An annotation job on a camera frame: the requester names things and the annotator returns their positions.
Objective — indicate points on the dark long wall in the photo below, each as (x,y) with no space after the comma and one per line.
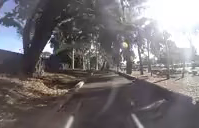
(3,60)

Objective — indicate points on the grey paved path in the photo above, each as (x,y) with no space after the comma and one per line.
(103,106)

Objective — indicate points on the leaf-strewn bare dirt ground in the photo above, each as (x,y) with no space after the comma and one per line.
(23,87)

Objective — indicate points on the pale dirt ground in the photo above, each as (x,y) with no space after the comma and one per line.
(190,85)

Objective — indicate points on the large dark tree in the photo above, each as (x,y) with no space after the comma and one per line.
(33,50)

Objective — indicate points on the robot's own part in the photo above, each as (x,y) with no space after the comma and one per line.
(137,121)
(69,122)

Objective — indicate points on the dark raised path kerb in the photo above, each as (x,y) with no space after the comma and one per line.
(160,89)

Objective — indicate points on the group of trees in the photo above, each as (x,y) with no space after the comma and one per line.
(130,50)

